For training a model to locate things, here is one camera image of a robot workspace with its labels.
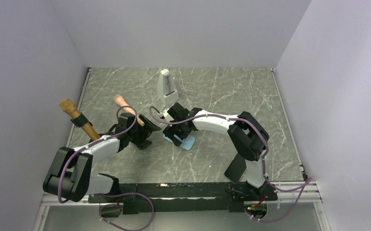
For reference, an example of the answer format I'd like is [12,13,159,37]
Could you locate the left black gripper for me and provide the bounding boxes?
[128,115,161,150]

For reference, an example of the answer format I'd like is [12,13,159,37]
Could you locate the light blue phone case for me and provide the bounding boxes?
[180,135,196,151]

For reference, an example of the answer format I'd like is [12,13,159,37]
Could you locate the black phone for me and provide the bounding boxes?
[171,134,187,147]
[224,154,246,183]

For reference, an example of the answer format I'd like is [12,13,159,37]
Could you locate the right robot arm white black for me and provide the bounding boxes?
[159,103,278,201]

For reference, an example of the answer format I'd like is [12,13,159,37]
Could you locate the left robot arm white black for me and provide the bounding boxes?
[42,113,161,203]

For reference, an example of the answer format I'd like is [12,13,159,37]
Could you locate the pink cylinder stick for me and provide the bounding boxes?
[113,94,136,115]

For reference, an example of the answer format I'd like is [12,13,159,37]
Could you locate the grey metronome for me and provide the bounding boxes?
[156,69,179,106]

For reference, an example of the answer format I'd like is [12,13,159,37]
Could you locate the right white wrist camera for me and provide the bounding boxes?
[160,108,170,120]

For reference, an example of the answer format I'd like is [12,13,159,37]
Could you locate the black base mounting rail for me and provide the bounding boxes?
[88,182,278,215]

